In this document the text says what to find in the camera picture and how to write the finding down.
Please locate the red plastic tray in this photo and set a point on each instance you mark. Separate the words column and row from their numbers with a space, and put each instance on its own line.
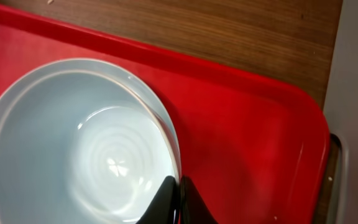
column 255, row 148

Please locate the light blue bowl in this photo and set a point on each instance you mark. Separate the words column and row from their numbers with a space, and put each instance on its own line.
column 79, row 147

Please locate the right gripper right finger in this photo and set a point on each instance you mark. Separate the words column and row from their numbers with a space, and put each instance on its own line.
column 193, row 210

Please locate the grey dishwasher rack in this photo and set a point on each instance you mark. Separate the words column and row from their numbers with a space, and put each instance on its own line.
column 341, row 112

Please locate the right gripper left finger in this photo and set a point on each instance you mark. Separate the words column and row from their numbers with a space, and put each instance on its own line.
column 162, row 209

